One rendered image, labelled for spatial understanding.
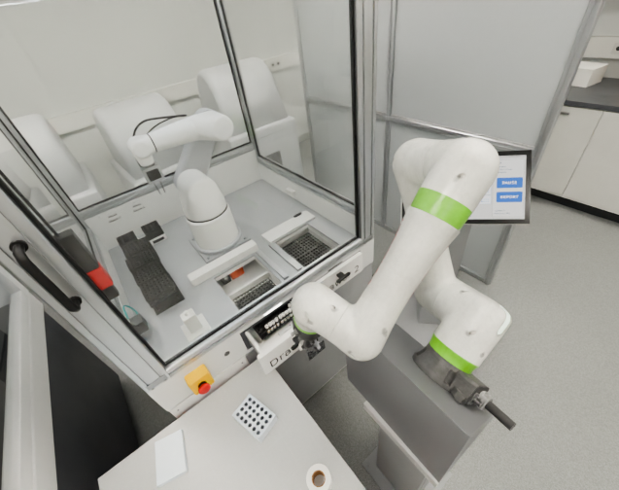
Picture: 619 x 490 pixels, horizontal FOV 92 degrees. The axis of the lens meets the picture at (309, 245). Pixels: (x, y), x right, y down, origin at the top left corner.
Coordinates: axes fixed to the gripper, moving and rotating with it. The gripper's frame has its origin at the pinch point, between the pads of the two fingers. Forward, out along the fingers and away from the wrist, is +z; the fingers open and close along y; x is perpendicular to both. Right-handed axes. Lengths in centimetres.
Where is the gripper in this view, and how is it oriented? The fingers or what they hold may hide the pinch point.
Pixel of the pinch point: (303, 343)
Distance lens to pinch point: 106.7
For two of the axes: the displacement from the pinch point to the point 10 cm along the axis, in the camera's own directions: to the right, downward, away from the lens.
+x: 7.8, -4.8, 4.0
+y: 6.2, 6.8, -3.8
